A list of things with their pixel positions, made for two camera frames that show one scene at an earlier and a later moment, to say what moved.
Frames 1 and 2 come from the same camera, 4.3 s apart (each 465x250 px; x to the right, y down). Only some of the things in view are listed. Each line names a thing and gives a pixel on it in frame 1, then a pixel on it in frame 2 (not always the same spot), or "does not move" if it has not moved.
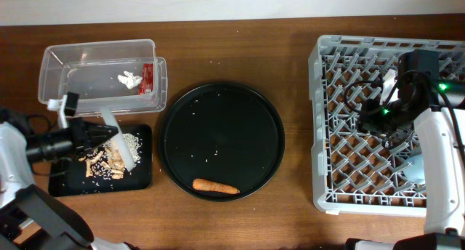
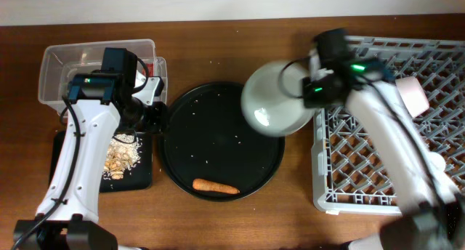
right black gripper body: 381,118 -> 317,93
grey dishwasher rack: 352,171 does not move
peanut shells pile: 111,159 does not move
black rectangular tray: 67,176 does not move
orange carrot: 208,186 does not move
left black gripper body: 80,145 -> 153,118
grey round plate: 109,116 -> 272,97
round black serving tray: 224,132 does not move
